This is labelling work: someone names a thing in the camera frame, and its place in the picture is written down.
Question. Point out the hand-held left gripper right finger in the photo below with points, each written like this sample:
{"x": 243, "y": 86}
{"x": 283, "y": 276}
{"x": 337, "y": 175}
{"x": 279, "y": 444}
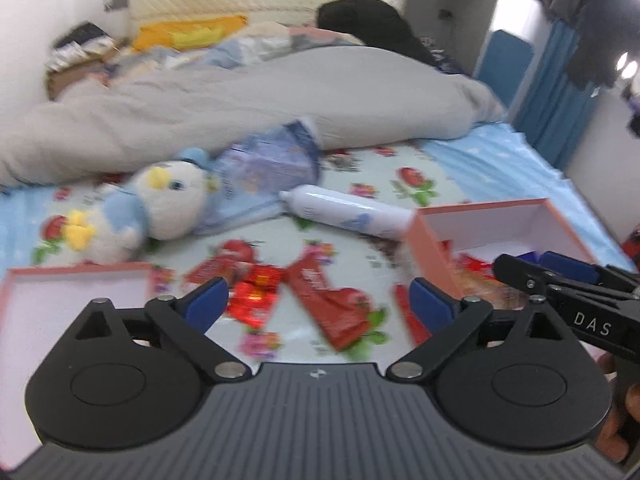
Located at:
{"x": 430, "y": 307}

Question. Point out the small dark cloth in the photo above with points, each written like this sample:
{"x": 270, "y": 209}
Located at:
{"x": 75, "y": 35}

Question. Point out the pink cardboard box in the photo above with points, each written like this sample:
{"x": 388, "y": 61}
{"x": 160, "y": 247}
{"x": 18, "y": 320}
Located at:
{"x": 500, "y": 225}

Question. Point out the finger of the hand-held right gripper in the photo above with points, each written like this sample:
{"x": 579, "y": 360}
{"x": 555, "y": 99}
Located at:
{"x": 520, "y": 270}
{"x": 572, "y": 266}

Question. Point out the black hanging jacket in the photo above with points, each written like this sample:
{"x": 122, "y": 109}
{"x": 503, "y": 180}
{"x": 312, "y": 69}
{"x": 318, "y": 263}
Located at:
{"x": 605, "y": 35}

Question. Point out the wide red snack packet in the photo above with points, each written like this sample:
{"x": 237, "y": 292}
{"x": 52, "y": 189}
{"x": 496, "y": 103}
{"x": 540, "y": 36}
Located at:
{"x": 325, "y": 300}

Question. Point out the black garment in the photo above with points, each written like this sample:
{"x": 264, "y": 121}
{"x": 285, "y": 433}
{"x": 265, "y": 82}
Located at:
{"x": 370, "y": 25}

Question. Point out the person's right hand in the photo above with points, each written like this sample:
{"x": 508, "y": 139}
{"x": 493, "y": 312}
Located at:
{"x": 620, "y": 435}

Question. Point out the patchwork quilt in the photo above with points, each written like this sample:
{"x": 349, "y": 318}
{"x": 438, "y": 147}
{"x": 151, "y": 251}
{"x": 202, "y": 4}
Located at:
{"x": 260, "y": 45}

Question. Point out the grey wall socket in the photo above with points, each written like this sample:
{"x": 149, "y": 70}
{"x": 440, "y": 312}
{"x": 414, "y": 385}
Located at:
{"x": 116, "y": 3}

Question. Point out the blue curtain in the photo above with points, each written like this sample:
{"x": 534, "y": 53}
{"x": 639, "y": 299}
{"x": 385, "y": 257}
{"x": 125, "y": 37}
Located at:
{"x": 550, "y": 110}

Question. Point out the floral bed sheet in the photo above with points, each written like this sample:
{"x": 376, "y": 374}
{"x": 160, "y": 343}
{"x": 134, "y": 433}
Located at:
{"x": 350, "y": 255}

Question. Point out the orange snack packet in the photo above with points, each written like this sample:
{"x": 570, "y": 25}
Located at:
{"x": 475, "y": 280}

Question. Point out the blue patterned plastic bag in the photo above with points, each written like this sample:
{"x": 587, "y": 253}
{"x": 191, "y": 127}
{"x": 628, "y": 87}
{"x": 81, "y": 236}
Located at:
{"x": 265, "y": 170}

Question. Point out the wooden nightstand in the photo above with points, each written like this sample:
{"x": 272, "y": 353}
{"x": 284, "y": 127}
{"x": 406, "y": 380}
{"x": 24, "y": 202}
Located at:
{"x": 65, "y": 77}

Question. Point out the thin red snack stick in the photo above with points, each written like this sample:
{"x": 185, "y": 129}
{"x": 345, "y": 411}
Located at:
{"x": 407, "y": 310}

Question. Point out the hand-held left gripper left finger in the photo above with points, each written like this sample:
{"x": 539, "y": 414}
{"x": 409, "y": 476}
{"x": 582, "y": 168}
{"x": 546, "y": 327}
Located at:
{"x": 207, "y": 302}

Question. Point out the blue padded chair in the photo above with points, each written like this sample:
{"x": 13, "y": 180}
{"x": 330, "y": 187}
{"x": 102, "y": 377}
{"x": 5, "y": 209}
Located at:
{"x": 502, "y": 75}

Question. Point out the yellow pillow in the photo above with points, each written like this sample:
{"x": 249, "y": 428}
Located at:
{"x": 200, "y": 32}

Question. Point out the white blue plush duck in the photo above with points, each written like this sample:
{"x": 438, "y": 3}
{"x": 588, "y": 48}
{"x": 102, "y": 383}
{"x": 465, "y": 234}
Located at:
{"x": 165, "y": 200}

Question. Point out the white spray bottle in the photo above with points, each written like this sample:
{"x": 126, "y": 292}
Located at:
{"x": 345, "y": 210}

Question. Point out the red labelled snack packet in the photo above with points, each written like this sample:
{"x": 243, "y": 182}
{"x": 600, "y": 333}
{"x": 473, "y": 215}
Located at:
{"x": 215, "y": 270}

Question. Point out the grey duvet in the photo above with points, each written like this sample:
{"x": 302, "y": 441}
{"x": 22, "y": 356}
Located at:
{"x": 250, "y": 100}

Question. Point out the small shiny red packet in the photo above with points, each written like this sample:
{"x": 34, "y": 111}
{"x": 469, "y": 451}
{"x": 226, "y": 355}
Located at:
{"x": 257, "y": 295}

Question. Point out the pink box lid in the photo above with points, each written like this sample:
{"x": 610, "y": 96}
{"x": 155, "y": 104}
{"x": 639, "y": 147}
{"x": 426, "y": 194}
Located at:
{"x": 75, "y": 300}

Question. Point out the black wall socket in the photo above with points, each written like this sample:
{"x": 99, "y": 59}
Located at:
{"x": 445, "y": 14}

